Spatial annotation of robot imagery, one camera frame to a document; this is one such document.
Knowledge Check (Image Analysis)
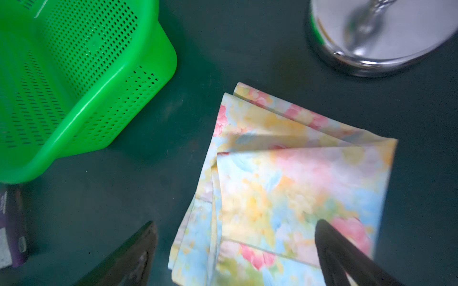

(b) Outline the purple snack packet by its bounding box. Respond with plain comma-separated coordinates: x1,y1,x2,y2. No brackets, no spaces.
1,184,29,269

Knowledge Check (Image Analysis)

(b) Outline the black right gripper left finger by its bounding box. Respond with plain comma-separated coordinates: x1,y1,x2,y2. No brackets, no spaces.
75,221,158,286

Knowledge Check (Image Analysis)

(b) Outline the chrome cup holder stand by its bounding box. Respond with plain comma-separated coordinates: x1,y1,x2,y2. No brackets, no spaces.
305,1,458,77

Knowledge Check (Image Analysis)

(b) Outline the green plastic basket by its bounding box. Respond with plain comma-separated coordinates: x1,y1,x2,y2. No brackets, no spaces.
1,0,177,184

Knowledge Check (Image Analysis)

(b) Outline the pastel floral skirt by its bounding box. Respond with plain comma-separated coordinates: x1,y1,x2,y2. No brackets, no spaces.
168,83,397,286

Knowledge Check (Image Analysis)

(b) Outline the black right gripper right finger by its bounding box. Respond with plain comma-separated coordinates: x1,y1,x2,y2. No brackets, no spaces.
315,219,402,286

